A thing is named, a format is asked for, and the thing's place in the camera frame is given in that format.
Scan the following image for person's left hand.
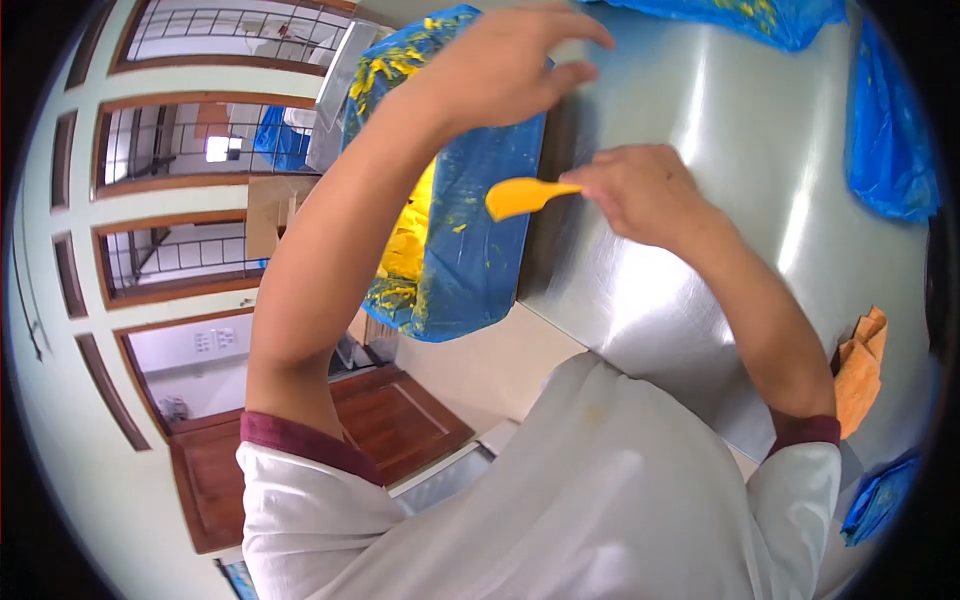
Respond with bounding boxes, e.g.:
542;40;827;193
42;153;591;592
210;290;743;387
388;2;617;145

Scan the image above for person's right hand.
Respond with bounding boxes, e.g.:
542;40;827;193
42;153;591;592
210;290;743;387
558;144;723;250

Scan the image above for person's left thumb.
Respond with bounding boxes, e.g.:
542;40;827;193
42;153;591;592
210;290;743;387
546;61;602;99

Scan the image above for person's left fingers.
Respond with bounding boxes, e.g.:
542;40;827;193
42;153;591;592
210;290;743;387
517;2;617;54

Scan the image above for person's right fingers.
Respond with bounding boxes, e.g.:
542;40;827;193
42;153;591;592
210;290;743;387
558;153;639;230

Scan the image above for yellow plastic spatula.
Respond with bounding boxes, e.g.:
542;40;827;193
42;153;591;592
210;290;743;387
485;177;585;223

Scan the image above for blue plastic lined tray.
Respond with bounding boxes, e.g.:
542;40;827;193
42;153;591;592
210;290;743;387
341;3;555;345

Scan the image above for blue plastic sheet with crumbs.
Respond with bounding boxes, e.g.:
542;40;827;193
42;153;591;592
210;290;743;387
581;0;849;54

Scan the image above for yellow dough mass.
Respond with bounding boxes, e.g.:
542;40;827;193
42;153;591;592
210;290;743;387
363;159;440;331

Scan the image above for steel tray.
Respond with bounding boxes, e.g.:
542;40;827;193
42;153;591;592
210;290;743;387
306;21;393;175

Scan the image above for plain blue plastic sheet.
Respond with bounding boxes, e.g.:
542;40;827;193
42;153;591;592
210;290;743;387
843;18;942;225

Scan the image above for person's body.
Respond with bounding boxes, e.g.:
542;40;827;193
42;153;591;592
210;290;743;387
236;352;845;600

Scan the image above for orange folded cloth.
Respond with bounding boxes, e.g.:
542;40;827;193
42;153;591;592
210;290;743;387
831;305;889;441

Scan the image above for cardboard box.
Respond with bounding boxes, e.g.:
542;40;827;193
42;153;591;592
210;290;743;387
246;174;320;261

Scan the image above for brown wooden door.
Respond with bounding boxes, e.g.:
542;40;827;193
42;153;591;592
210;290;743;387
168;364;477;556

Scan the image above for wood framed barred window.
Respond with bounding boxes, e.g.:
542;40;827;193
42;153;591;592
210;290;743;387
48;0;360;453

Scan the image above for small crumpled blue plastic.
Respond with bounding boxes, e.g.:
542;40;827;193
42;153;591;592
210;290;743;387
840;448;922;549

